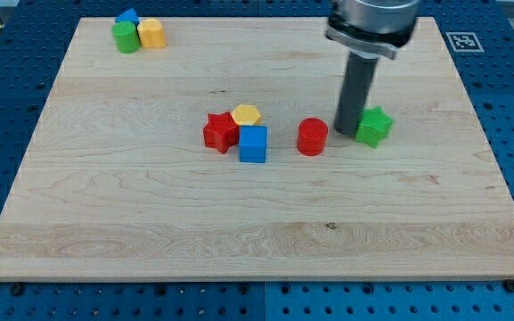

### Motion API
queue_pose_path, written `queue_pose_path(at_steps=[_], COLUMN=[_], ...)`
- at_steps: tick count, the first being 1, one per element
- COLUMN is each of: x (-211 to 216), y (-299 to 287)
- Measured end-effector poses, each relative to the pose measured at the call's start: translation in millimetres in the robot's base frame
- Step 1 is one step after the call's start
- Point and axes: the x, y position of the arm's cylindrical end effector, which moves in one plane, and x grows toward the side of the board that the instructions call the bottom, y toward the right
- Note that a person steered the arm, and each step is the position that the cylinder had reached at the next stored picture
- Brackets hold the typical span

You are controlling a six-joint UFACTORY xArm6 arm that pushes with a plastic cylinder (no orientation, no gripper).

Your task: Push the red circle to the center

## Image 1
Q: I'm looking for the yellow hexagon block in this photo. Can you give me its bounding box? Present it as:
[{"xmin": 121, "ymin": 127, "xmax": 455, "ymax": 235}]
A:
[{"xmin": 231, "ymin": 104, "xmax": 262, "ymax": 126}]

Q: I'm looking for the blue triangle block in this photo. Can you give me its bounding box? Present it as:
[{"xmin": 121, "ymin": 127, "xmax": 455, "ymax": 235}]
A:
[{"xmin": 115, "ymin": 8, "xmax": 140, "ymax": 26}]

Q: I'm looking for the light wooden board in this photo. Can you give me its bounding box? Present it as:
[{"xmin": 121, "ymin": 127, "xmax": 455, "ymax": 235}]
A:
[{"xmin": 0, "ymin": 18, "xmax": 514, "ymax": 283}]

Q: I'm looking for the blue cube block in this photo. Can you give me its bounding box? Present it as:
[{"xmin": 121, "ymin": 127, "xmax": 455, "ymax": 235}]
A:
[{"xmin": 239, "ymin": 125, "xmax": 268, "ymax": 163}]

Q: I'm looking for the red star block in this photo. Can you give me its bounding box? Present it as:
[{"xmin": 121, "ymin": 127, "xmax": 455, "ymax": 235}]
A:
[{"xmin": 202, "ymin": 111, "xmax": 240, "ymax": 154}]

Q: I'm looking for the green cylinder block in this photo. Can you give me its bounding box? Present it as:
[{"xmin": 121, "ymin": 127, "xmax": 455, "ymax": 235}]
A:
[{"xmin": 111, "ymin": 21, "xmax": 141, "ymax": 54}]

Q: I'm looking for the green star block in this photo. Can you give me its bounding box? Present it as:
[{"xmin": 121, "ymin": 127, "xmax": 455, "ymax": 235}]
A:
[{"xmin": 355, "ymin": 106, "xmax": 395, "ymax": 148}]

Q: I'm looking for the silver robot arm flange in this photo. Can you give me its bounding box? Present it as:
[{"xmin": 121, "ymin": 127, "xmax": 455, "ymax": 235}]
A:
[{"xmin": 325, "ymin": 0, "xmax": 420, "ymax": 60}]

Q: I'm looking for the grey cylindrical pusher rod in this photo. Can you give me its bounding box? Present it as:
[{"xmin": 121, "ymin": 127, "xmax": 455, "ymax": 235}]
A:
[{"xmin": 334, "ymin": 52, "xmax": 379, "ymax": 136}]

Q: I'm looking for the red cylinder block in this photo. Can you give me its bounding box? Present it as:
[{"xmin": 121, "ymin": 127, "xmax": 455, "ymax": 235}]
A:
[{"xmin": 297, "ymin": 118, "xmax": 329, "ymax": 156}]

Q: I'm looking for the white fiducial marker tag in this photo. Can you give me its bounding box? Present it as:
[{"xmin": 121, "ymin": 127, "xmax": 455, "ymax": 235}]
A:
[{"xmin": 446, "ymin": 31, "xmax": 484, "ymax": 53}]

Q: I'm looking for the yellow heart block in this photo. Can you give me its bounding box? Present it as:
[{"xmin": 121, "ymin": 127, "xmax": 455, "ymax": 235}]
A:
[{"xmin": 137, "ymin": 18, "xmax": 167, "ymax": 48}]

